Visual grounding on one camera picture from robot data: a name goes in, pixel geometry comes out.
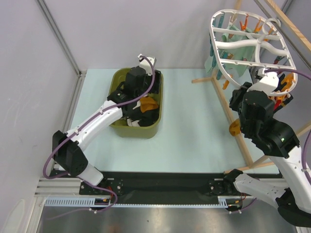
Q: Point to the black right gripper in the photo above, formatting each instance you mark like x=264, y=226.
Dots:
x=285, y=97

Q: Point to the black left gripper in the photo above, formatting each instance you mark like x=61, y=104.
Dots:
x=155, y=89

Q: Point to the mustard yellow striped sock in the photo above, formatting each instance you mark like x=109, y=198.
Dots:
x=148, y=104

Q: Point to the black sock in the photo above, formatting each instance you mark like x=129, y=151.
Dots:
x=148, y=118

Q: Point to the white round clip hanger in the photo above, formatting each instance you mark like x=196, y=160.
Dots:
x=271, y=50

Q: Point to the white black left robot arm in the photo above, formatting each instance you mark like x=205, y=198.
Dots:
x=68, y=148

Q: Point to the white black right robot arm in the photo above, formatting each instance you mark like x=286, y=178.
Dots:
x=278, y=141

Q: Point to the wooden hanger stand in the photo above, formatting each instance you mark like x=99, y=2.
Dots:
x=254, y=75

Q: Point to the red patterned sock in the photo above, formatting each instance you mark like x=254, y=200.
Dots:
x=281, y=101

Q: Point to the olive green plastic basket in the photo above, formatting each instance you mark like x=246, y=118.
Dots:
x=127, y=84

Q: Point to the mint green cloth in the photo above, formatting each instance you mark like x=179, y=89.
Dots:
x=243, y=54

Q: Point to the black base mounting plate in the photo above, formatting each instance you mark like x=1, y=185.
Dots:
x=173, y=185

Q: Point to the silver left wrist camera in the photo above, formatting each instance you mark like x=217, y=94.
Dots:
x=146, y=63

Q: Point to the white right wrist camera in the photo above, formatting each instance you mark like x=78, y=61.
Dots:
x=268, y=81

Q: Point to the white slotted cable duct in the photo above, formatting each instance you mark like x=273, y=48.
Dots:
x=207, y=202

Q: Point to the aluminium frame post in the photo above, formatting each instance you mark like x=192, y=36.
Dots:
x=58, y=35

